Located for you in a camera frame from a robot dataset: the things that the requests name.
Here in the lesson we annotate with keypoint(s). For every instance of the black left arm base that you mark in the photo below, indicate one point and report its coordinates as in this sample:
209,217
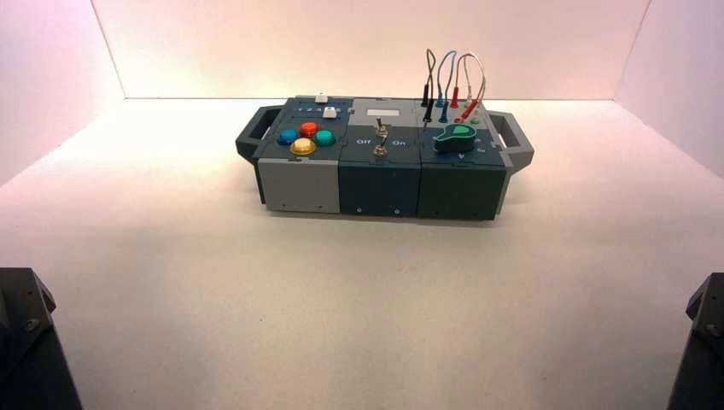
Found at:
28,351

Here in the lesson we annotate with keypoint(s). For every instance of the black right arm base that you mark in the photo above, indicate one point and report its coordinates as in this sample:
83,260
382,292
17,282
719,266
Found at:
704,351

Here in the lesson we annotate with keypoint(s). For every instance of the grey and teal control box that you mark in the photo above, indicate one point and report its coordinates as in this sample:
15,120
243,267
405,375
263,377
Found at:
379,181

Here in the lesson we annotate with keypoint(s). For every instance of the green round push button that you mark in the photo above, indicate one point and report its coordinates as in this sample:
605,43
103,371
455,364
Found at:
324,137

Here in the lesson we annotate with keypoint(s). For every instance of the yellow round push button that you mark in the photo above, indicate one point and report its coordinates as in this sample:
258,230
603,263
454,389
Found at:
302,146

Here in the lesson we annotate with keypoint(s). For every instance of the red round push button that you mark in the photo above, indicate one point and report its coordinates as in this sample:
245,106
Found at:
309,129

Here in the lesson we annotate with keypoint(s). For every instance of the small white display window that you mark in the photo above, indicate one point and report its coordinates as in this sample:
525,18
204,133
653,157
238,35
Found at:
382,112

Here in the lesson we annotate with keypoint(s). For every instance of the large white slider knob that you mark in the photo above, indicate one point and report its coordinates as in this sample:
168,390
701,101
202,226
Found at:
330,112

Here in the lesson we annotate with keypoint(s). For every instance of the blue round push button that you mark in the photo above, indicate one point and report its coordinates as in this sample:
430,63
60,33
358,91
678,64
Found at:
287,136

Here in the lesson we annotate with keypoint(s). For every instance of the green rotary knob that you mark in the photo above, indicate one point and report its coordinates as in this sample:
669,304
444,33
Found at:
455,138

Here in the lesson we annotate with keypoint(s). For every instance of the small white slider knob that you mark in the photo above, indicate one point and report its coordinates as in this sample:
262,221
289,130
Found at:
321,97

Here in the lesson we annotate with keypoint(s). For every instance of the metal toggle switch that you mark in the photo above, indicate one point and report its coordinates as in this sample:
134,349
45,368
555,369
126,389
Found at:
380,127

